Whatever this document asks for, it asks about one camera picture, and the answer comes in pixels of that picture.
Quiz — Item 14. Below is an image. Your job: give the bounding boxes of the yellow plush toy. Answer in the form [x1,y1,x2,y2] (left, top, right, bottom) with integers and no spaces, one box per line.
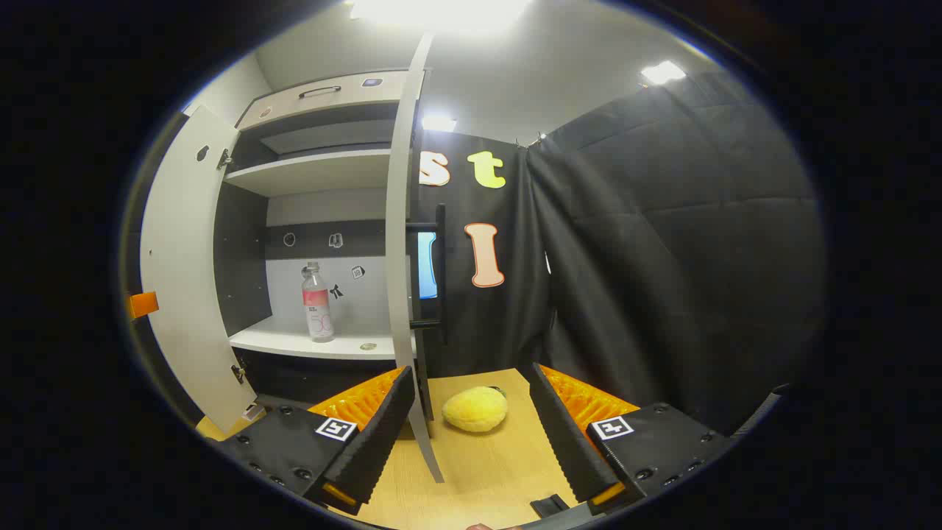
[442,386,509,434]

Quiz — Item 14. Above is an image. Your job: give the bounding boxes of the grey cabinet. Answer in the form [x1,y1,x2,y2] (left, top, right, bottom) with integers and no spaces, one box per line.
[213,68,428,406]

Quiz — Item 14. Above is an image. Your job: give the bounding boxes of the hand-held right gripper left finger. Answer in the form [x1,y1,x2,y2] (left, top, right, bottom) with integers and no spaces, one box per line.
[210,366,417,516]

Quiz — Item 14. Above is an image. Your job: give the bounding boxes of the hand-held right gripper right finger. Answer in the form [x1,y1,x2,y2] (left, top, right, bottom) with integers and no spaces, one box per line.
[528,363,731,512]

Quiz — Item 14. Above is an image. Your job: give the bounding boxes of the black backdrop cloth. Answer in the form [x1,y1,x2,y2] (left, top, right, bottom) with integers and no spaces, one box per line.
[414,70,829,437]

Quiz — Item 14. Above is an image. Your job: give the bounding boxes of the grey cabinet shelf board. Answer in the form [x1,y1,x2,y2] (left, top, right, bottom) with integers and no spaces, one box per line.
[229,315,417,361]
[224,149,392,198]

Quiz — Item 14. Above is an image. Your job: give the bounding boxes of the grey cabinet door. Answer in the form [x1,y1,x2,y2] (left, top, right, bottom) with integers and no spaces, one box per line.
[140,105,258,435]
[386,33,447,484]

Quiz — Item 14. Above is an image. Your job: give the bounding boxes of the clear bottle with pink label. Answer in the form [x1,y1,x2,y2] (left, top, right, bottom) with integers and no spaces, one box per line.
[300,261,336,344]

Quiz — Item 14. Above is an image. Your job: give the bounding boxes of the black right door handle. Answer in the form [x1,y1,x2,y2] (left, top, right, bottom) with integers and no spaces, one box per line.
[406,204,448,345]

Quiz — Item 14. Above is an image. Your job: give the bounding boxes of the large ceiling light panel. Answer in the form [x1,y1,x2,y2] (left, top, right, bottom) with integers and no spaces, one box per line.
[350,0,532,32]

